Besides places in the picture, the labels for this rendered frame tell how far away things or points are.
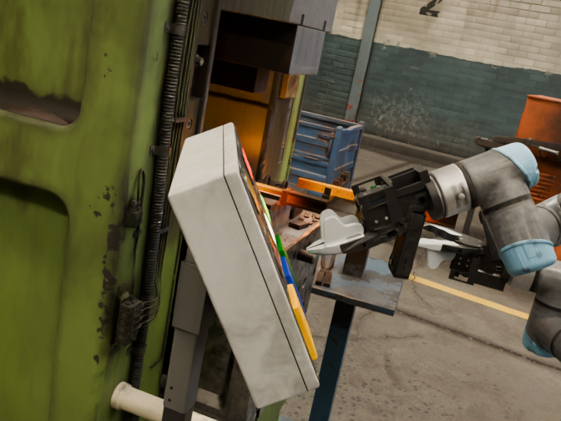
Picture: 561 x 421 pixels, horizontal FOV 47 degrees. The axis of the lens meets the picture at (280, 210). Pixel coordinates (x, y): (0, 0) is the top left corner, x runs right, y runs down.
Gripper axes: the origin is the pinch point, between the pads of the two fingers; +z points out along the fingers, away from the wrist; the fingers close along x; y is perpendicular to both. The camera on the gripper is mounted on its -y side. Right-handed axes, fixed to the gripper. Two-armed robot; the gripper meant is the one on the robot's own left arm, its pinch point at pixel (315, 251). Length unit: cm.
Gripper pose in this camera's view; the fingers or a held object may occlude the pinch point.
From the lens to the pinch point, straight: 99.8
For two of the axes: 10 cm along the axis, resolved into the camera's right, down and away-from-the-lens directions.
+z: -9.4, 3.4, 0.2
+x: 0.9, 2.8, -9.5
